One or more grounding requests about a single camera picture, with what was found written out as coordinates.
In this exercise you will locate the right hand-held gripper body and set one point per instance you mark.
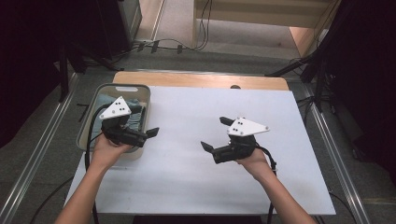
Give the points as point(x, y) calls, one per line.
point(246, 127)

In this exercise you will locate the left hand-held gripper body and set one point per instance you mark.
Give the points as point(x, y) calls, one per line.
point(116, 109)

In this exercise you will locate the beige plastic basket grey rim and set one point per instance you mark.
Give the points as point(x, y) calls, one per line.
point(109, 89)

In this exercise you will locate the person's right hand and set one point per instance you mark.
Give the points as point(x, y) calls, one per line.
point(257, 165)

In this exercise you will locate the person's left hand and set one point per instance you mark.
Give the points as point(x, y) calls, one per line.
point(104, 154)

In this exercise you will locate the dark table grommet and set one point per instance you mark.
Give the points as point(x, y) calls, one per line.
point(235, 86)

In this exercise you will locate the white table mat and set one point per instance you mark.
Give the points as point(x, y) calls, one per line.
point(186, 186)

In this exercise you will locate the black metal stand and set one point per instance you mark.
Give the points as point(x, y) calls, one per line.
point(319, 90)
point(63, 81)

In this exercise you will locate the black power plug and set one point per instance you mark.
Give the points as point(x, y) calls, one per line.
point(179, 48)
point(154, 46)

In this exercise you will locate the white power strip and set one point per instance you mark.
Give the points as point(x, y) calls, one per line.
point(143, 41)

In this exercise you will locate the black curtain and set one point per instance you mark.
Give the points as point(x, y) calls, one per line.
point(25, 62)
point(367, 77)

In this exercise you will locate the light wooden furniture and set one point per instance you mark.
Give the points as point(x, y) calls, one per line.
point(299, 37)

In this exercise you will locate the aluminium frame rail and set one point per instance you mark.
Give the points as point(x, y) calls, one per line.
point(350, 186)
point(38, 149)

